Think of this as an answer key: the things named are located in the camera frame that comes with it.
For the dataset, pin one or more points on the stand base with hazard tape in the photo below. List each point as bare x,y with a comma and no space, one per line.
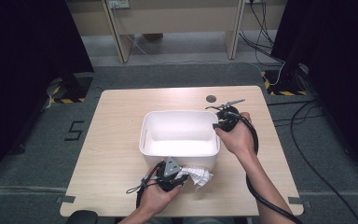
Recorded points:
74,90
279,84

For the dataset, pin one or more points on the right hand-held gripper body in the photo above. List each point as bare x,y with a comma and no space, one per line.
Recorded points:
228,119

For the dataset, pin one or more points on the black curtain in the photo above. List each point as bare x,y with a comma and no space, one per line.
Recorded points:
338,62
21,77

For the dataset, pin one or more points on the person's right hand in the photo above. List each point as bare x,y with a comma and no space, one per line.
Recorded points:
240,140

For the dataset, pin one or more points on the white plastic bin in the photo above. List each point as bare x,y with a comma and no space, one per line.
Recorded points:
180,133

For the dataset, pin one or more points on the white power strip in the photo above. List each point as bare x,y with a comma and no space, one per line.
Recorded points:
119,3

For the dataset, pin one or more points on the dark round table grommet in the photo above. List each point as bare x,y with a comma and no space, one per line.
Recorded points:
211,99

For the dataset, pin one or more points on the person's left hand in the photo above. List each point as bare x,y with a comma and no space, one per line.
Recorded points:
154,199

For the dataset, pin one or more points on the grey tape piece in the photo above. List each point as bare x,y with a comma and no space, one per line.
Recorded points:
296,201
65,199

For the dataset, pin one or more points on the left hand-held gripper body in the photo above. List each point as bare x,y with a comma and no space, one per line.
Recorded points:
169,174

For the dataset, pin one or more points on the white knitted cloth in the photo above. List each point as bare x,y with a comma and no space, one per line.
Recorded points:
199,177

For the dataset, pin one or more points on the beige wooden desk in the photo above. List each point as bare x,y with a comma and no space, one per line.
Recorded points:
174,18

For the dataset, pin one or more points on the black round stool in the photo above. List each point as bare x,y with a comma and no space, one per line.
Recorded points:
80,217

